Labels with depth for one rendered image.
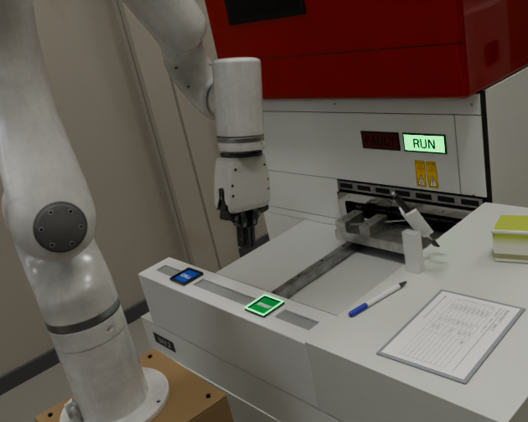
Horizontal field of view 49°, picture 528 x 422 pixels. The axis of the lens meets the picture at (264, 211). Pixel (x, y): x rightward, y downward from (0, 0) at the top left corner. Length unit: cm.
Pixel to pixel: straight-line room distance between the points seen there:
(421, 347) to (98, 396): 52
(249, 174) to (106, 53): 209
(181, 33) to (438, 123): 71
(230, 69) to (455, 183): 69
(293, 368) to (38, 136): 58
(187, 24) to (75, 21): 206
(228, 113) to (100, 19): 210
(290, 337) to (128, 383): 28
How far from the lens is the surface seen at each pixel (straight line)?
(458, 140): 142
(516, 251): 116
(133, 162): 311
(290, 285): 143
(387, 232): 154
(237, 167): 100
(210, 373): 136
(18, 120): 87
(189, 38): 95
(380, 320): 103
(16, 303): 302
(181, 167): 313
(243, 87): 99
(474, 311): 103
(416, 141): 148
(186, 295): 127
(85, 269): 97
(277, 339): 107
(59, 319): 96
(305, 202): 182
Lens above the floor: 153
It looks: 21 degrees down
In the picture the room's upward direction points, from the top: 12 degrees counter-clockwise
